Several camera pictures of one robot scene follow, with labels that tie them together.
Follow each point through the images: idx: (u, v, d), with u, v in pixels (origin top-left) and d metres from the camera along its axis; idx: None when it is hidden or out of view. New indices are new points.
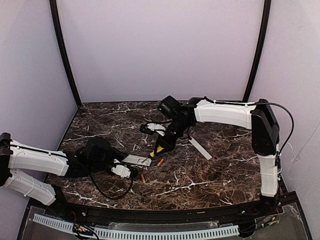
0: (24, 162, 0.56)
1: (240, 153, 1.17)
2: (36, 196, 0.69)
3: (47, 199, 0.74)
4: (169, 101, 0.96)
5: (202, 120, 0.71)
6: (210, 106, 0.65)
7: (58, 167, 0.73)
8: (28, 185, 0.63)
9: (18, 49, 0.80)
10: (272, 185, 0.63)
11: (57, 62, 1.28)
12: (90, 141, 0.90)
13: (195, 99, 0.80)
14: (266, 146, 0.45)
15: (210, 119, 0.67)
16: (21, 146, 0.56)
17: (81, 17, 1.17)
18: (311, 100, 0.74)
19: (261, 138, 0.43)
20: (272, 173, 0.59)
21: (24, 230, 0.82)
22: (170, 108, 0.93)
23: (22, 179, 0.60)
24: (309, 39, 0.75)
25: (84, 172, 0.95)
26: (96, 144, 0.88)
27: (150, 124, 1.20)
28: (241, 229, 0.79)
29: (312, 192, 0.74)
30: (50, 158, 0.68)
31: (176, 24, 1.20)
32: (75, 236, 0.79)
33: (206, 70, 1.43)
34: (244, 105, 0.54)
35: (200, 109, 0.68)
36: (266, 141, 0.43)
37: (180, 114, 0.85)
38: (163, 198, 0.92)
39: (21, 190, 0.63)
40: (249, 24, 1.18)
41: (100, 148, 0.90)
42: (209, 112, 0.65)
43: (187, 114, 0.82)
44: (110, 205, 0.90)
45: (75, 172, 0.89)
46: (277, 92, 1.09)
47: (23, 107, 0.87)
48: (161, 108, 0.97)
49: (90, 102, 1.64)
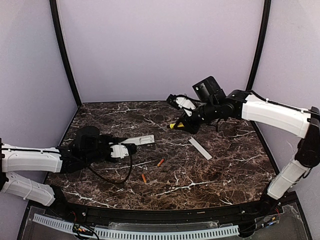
0: (18, 165, 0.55)
1: (240, 153, 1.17)
2: (35, 198, 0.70)
3: (47, 199, 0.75)
4: (213, 83, 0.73)
5: (247, 118, 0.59)
6: (262, 103, 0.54)
7: (55, 165, 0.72)
8: (27, 187, 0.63)
9: (18, 49, 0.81)
10: (281, 189, 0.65)
11: (58, 62, 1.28)
12: (79, 132, 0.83)
13: (240, 91, 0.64)
14: (311, 158, 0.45)
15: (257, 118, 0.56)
16: (12, 148, 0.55)
17: (82, 17, 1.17)
18: (311, 99, 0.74)
19: (307, 148, 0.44)
20: (292, 181, 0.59)
21: (24, 230, 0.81)
22: (211, 91, 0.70)
23: (20, 183, 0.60)
24: (308, 39, 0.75)
25: (81, 165, 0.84)
26: (85, 134, 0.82)
27: (180, 99, 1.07)
28: (241, 229, 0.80)
29: (312, 192, 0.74)
30: (44, 156, 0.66)
31: (176, 24, 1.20)
32: (75, 237, 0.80)
33: (206, 70, 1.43)
34: (300, 111, 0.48)
35: (249, 104, 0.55)
36: (310, 150, 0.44)
37: (223, 106, 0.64)
38: (163, 198, 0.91)
39: (19, 194, 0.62)
40: (249, 24, 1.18)
41: (89, 138, 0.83)
42: (259, 110, 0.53)
43: (233, 108, 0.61)
44: (110, 205, 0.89)
45: (72, 166, 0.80)
46: (277, 92, 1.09)
47: (23, 107, 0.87)
48: (200, 88, 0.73)
49: (90, 102, 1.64)
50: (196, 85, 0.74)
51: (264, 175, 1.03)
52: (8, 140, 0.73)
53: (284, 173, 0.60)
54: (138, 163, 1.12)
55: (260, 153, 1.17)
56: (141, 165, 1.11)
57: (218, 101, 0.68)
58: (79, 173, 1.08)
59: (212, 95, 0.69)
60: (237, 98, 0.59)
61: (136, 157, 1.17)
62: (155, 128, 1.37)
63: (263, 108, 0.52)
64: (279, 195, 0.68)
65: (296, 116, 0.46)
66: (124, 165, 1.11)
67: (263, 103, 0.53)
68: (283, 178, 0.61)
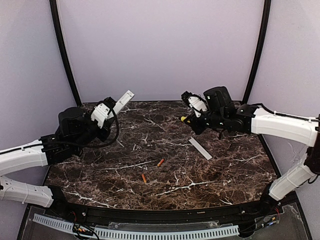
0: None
1: (240, 153, 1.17)
2: (32, 200, 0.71)
3: (44, 201, 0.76)
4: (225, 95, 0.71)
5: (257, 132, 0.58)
6: (270, 116, 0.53)
7: (40, 159, 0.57)
8: (23, 192, 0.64)
9: (18, 50, 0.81)
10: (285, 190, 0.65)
11: (57, 62, 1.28)
12: (60, 117, 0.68)
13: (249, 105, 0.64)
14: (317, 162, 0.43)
15: (267, 131, 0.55)
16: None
17: (82, 17, 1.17)
18: (312, 99, 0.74)
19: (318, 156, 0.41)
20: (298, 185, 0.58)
21: (24, 230, 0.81)
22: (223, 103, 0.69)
23: (16, 188, 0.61)
24: (308, 39, 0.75)
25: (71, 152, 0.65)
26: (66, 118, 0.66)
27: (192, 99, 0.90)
28: (241, 229, 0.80)
29: (312, 193, 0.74)
30: (20, 155, 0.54)
31: (176, 25, 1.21)
32: (75, 237, 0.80)
33: (207, 70, 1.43)
34: (308, 120, 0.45)
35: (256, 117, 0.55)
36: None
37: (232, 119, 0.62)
38: (163, 198, 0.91)
39: (17, 198, 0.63)
40: (249, 24, 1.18)
41: (73, 122, 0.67)
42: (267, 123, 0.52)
43: (242, 123, 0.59)
44: (110, 205, 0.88)
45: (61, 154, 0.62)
46: (277, 92, 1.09)
47: (23, 107, 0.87)
48: (211, 98, 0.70)
49: (90, 102, 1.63)
50: (207, 93, 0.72)
51: (264, 175, 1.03)
52: (8, 140, 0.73)
53: (289, 176, 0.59)
54: (138, 163, 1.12)
55: (260, 153, 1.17)
56: (141, 165, 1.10)
57: (228, 115, 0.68)
58: (79, 173, 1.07)
59: (223, 107, 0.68)
60: (245, 113, 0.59)
61: (136, 157, 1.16)
62: (155, 128, 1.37)
63: (270, 120, 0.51)
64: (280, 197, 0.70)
65: (303, 125, 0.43)
66: (124, 165, 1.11)
67: (271, 116, 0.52)
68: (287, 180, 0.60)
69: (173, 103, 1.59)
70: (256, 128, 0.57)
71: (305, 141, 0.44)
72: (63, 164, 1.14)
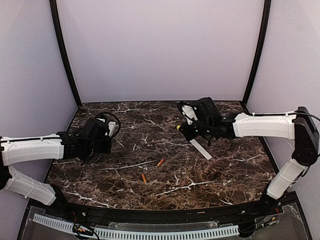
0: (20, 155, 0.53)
1: (240, 153, 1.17)
2: (36, 195, 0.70)
3: (46, 198, 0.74)
4: (210, 105, 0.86)
5: (241, 135, 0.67)
6: (249, 119, 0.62)
7: (57, 150, 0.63)
8: (28, 185, 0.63)
9: (18, 50, 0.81)
10: (283, 189, 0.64)
11: (58, 62, 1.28)
12: (91, 119, 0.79)
13: (232, 113, 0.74)
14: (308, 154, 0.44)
15: (251, 132, 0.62)
16: (11, 140, 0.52)
17: (82, 17, 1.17)
18: (311, 99, 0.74)
19: (303, 147, 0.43)
20: (291, 180, 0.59)
21: (24, 230, 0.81)
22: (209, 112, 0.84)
23: (22, 180, 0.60)
24: (308, 40, 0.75)
25: (81, 152, 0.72)
26: (97, 122, 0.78)
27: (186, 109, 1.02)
28: (241, 229, 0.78)
29: (312, 192, 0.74)
30: (41, 144, 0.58)
31: (175, 25, 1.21)
32: (75, 237, 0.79)
33: (206, 70, 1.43)
34: (285, 114, 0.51)
35: (238, 122, 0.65)
36: (308, 150, 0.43)
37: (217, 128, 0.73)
38: (163, 198, 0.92)
39: (21, 191, 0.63)
40: (249, 24, 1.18)
41: (100, 128, 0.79)
42: (249, 124, 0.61)
43: (226, 130, 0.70)
44: (110, 205, 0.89)
45: (73, 150, 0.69)
46: (277, 92, 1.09)
47: (23, 107, 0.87)
48: (197, 107, 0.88)
49: (90, 102, 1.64)
50: (195, 104, 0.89)
51: (264, 175, 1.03)
52: None
53: (282, 173, 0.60)
54: (138, 163, 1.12)
55: (260, 153, 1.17)
56: (141, 165, 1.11)
57: (214, 123, 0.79)
58: (79, 173, 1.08)
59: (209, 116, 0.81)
60: (226, 120, 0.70)
61: (136, 157, 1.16)
62: (155, 128, 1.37)
63: (251, 122, 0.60)
64: (279, 194, 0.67)
65: (280, 120, 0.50)
66: (124, 165, 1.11)
67: (250, 118, 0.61)
68: (282, 177, 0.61)
69: (173, 103, 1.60)
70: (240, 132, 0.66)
71: (285, 134, 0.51)
72: (63, 164, 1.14)
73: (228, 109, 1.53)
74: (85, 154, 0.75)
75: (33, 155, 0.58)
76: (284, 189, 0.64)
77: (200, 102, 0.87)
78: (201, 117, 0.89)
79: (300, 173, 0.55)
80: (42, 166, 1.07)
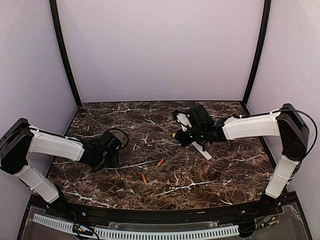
0: (46, 146, 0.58)
1: (240, 153, 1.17)
2: (41, 191, 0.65)
3: (50, 195, 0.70)
4: (202, 113, 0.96)
5: (231, 137, 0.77)
6: (237, 121, 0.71)
7: (72, 150, 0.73)
8: (38, 177, 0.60)
9: (18, 49, 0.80)
10: (280, 187, 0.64)
11: (58, 62, 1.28)
12: (107, 132, 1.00)
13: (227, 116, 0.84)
14: (296, 148, 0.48)
15: (240, 133, 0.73)
16: (40, 130, 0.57)
17: (82, 17, 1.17)
18: (311, 99, 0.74)
19: (293, 141, 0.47)
20: (287, 177, 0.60)
21: (24, 230, 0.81)
22: (200, 120, 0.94)
23: (34, 171, 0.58)
24: (308, 39, 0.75)
25: (96, 159, 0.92)
26: (112, 136, 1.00)
27: (180, 116, 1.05)
28: (241, 229, 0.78)
29: (312, 192, 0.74)
30: (63, 141, 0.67)
31: (175, 25, 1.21)
32: (75, 237, 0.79)
33: (206, 70, 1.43)
34: (270, 113, 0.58)
35: (227, 126, 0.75)
36: (296, 144, 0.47)
37: (209, 133, 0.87)
38: (163, 198, 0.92)
39: (29, 183, 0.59)
40: (249, 24, 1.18)
41: (114, 141, 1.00)
42: (237, 127, 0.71)
43: (217, 135, 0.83)
44: (110, 205, 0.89)
45: (90, 156, 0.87)
46: (276, 92, 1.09)
47: (23, 108, 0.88)
48: (190, 114, 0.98)
49: (90, 102, 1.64)
50: (188, 112, 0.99)
51: (264, 175, 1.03)
52: None
53: (277, 171, 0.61)
54: (138, 163, 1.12)
55: (260, 153, 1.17)
56: (141, 165, 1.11)
57: (206, 128, 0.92)
58: (79, 173, 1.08)
59: (201, 122, 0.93)
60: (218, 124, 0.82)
61: (136, 157, 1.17)
62: (155, 128, 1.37)
63: (238, 124, 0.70)
64: (277, 193, 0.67)
65: (264, 119, 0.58)
66: (124, 165, 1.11)
67: (238, 121, 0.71)
68: (278, 177, 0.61)
69: (173, 103, 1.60)
70: (230, 134, 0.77)
71: (272, 132, 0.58)
72: (63, 164, 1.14)
73: (228, 109, 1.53)
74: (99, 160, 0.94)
75: (53, 150, 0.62)
76: (282, 188, 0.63)
77: (192, 109, 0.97)
78: (194, 123, 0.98)
79: (295, 169, 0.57)
80: (42, 166, 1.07)
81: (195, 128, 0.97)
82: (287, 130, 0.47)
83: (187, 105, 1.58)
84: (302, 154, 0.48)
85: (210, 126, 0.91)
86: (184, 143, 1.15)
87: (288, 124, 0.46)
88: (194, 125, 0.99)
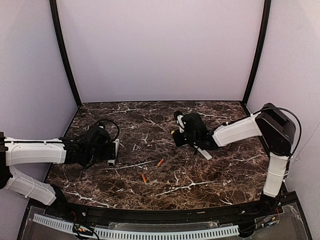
0: (24, 155, 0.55)
1: (240, 153, 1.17)
2: (36, 196, 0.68)
3: (47, 198, 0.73)
4: (197, 121, 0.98)
5: (222, 144, 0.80)
6: (223, 128, 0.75)
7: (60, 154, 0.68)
8: (28, 184, 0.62)
9: (17, 50, 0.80)
10: (277, 185, 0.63)
11: (58, 62, 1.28)
12: (93, 128, 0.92)
13: None
14: (279, 143, 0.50)
15: (228, 139, 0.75)
16: (15, 141, 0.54)
17: (82, 17, 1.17)
18: (311, 99, 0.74)
19: (277, 137, 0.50)
20: (281, 174, 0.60)
21: (24, 230, 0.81)
22: (195, 129, 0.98)
23: (23, 180, 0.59)
24: (308, 40, 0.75)
25: (83, 157, 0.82)
26: (98, 130, 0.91)
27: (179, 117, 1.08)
28: (241, 229, 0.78)
29: (312, 192, 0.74)
30: (46, 147, 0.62)
31: (176, 26, 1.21)
32: (75, 237, 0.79)
33: (206, 70, 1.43)
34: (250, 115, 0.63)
35: (216, 134, 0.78)
36: (279, 139, 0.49)
37: (202, 142, 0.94)
38: (163, 198, 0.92)
39: (21, 191, 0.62)
40: (249, 24, 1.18)
41: (101, 135, 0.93)
42: (225, 133, 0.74)
43: (209, 144, 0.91)
44: (110, 205, 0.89)
45: (75, 155, 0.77)
46: (276, 92, 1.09)
47: (23, 108, 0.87)
48: (187, 122, 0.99)
49: (90, 102, 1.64)
50: (184, 119, 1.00)
51: (264, 175, 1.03)
52: None
53: (270, 170, 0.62)
54: (138, 163, 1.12)
55: (260, 153, 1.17)
56: (141, 165, 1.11)
57: (200, 137, 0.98)
58: (79, 173, 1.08)
59: (196, 131, 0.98)
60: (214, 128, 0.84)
61: (136, 157, 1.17)
62: (155, 128, 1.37)
63: (225, 130, 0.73)
64: (276, 192, 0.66)
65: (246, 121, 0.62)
66: (124, 165, 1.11)
67: (224, 127, 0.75)
68: (273, 176, 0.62)
69: (173, 103, 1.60)
70: (220, 142, 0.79)
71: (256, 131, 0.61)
72: (63, 164, 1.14)
73: (228, 109, 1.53)
74: (87, 157, 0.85)
75: (33, 158, 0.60)
76: (278, 186, 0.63)
77: (189, 117, 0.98)
78: (190, 130, 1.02)
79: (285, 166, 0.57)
80: (42, 166, 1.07)
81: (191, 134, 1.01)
82: (267, 126, 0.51)
83: (187, 105, 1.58)
84: (287, 148, 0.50)
85: (204, 135, 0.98)
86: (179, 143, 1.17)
87: (264, 119, 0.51)
88: (189, 132, 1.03)
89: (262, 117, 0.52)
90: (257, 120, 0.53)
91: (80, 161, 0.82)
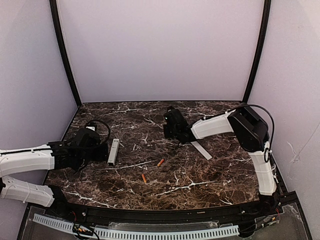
0: (13, 166, 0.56)
1: (240, 153, 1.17)
2: (33, 200, 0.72)
3: (44, 201, 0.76)
4: (177, 116, 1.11)
5: (199, 136, 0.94)
6: (201, 122, 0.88)
7: (48, 161, 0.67)
8: (23, 190, 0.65)
9: (17, 50, 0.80)
10: (268, 182, 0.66)
11: (57, 62, 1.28)
12: (82, 131, 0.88)
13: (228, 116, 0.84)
14: (249, 140, 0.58)
15: (203, 132, 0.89)
16: (3, 153, 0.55)
17: (82, 17, 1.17)
18: (311, 99, 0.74)
19: (248, 134, 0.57)
20: (265, 171, 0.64)
21: (24, 231, 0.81)
22: (175, 123, 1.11)
23: (16, 187, 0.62)
24: (308, 40, 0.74)
25: (74, 161, 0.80)
26: (87, 133, 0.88)
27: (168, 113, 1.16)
28: (241, 229, 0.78)
29: (312, 192, 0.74)
30: (35, 155, 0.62)
31: (176, 26, 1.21)
32: (75, 237, 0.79)
33: (206, 70, 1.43)
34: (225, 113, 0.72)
35: (194, 127, 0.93)
36: (249, 137, 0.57)
37: (181, 135, 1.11)
38: (163, 198, 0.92)
39: (17, 197, 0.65)
40: (250, 24, 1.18)
41: (91, 138, 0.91)
42: (202, 126, 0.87)
43: (188, 136, 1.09)
44: (110, 205, 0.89)
45: (65, 160, 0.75)
46: (276, 92, 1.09)
47: (23, 108, 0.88)
48: (168, 117, 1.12)
49: (90, 102, 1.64)
50: (165, 114, 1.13)
51: None
52: (8, 140, 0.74)
53: (255, 168, 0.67)
54: (138, 163, 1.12)
55: None
56: (141, 165, 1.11)
57: (180, 130, 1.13)
58: (79, 173, 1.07)
59: (175, 125, 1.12)
60: (197, 123, 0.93)
61: (136, 157, 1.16)
62: (155, 128, 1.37)
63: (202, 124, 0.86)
64: (271, 189, 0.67)
65: (220, 117, 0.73)
66: (124, 165, 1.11)
67: (202, 121, 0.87)
68: (259, 173, 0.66)
69: (173, 103, 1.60)
70: (197, 134, 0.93)
71: (227, 127, 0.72)
72: None
73: (228, 109, 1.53)
74: (77, 161, 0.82)
75: (24, 166, 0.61)
76: (268, 183, 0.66)
77: (169, 113, 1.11)
78: (171, 124, 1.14)
79: (263, 162, 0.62)
80: None
81: (173, 128, 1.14)
82: (238, 124, 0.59)
83: (187, 105, 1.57)
84: (256, 145, 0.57)
85: (183, 128, 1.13)
86: (168, 135, 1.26)
87: (235, 118, 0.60)
88: (171, 126, 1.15)
89: (234, 115, 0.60)
90: (230, 118, 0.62)
91: (71, 166, 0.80)
